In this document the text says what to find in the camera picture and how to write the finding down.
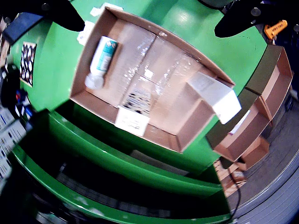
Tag cow print carton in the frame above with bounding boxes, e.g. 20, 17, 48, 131
114, 90, 155, 138

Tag white tall carton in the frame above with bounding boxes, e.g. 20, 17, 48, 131
186, 71, 242, 125

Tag shallow cardboard tray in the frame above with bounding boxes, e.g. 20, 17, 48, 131
69, 6, 236, 154

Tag thick black cable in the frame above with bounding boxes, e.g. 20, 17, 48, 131
227, 163, 242, 219

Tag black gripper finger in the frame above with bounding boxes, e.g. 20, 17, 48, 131
0, 0, 84, 32
214, 0, 299, 38

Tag orange plastic tool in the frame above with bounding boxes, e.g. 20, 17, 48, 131
263, 20, 288, 40

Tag white box blue labels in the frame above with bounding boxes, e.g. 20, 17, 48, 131
0, 105, 32, 186

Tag dark blue flat object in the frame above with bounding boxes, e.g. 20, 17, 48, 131
1, 13, 44, 44

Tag black white patterned card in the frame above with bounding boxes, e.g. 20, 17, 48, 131
19, 41, 37, 88

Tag white tube teal label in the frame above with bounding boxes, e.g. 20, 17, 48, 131
84, 35, 119, 91

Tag brown cardboard box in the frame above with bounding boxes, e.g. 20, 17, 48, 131
206, 88, 273, 163
244, 45, 294, 120

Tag clear plastic wrap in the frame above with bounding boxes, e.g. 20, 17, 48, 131
120, 29, 203, 95

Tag green metal rack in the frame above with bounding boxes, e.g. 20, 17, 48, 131
11, 102, 235, 224

